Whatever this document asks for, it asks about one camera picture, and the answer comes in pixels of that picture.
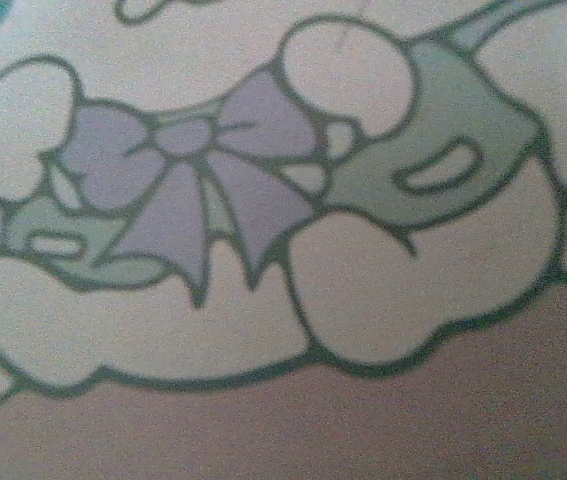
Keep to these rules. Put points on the blue pink cartoon tin box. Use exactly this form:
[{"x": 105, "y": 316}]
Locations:
[{"x": 283, "y": 240}]

